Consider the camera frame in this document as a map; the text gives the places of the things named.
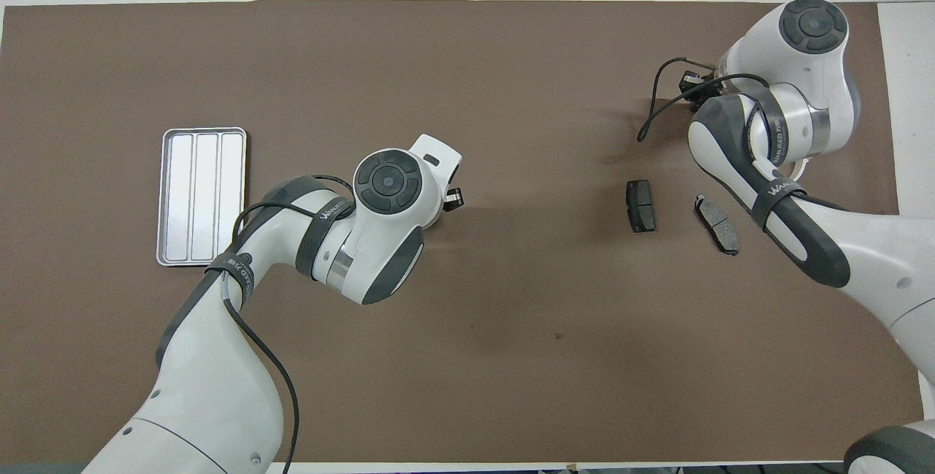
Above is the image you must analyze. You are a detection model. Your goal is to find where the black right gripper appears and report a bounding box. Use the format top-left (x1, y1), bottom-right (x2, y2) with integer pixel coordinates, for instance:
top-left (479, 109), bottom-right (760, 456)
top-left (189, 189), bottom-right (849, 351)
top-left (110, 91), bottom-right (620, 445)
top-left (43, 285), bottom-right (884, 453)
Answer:
top-left (679, 71), bottom-right (724, 106)

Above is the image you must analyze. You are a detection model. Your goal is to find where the silver metal tray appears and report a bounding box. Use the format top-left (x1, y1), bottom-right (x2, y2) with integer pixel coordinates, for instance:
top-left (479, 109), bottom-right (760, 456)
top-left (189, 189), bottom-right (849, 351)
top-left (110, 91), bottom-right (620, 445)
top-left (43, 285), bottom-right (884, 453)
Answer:
top-left (156, 127), bottom-right (248, 267)

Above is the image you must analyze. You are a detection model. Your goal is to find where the short dark grey brake pad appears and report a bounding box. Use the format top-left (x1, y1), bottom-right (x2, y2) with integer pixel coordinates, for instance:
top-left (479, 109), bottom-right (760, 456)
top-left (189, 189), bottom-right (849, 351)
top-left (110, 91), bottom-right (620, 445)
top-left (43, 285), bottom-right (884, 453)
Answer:
top-left (625, 179), bottom-right (656, 234)

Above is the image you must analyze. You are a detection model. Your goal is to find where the long dark grey brake pad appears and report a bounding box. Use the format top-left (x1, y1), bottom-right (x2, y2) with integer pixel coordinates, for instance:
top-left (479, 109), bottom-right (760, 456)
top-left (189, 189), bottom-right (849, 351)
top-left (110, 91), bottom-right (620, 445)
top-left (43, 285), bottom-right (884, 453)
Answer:
top-left (694, 194), bottom-right (741, 256)

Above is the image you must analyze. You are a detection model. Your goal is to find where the brown table mat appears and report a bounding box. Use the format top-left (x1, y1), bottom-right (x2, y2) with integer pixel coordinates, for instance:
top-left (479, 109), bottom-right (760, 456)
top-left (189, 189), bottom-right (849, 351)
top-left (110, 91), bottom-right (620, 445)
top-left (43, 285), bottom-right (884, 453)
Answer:
top-left (0, 0), bottom-right (927, 464)

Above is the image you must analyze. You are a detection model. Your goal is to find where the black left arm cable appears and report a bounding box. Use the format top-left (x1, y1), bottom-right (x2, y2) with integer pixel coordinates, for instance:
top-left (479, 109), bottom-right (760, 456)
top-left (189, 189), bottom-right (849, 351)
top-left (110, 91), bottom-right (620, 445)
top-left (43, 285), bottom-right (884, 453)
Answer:
top-left (218, 175), bottom-right (359, 474)

